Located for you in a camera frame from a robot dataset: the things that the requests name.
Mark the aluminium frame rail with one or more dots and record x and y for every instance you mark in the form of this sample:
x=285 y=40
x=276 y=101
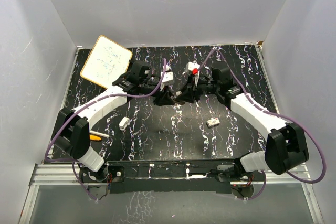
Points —
x=46 y=175

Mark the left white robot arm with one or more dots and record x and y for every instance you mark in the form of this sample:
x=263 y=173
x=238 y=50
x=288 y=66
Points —
x=72 y=129

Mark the orange marker cap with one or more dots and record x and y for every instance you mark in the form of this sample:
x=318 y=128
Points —
x=95 y=138

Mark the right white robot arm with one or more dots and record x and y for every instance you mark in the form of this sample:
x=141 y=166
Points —
x=286 y=145

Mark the white marker pen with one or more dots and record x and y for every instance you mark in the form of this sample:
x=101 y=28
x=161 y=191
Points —
x=99 y=134

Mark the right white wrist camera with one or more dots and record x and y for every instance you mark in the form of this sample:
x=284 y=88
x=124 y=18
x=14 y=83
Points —
x=192 y=69

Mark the white staple box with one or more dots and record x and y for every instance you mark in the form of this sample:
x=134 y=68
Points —
x=213 y=122

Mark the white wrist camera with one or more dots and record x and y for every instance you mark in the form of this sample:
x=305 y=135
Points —
x=168 y=79
x=192 y=69

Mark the small whiteboard with wooden frame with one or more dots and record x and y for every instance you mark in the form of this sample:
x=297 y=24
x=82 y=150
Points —
x=106 y=62

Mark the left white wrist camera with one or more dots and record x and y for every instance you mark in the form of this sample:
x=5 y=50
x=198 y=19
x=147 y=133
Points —
x=168 y=79

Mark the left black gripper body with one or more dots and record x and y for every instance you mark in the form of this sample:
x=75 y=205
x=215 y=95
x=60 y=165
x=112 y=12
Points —
x=147 y=87

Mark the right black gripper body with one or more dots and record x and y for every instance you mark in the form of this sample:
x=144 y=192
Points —
x=206 y=87

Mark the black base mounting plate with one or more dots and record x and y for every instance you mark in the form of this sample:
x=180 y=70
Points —
x=215 y=175

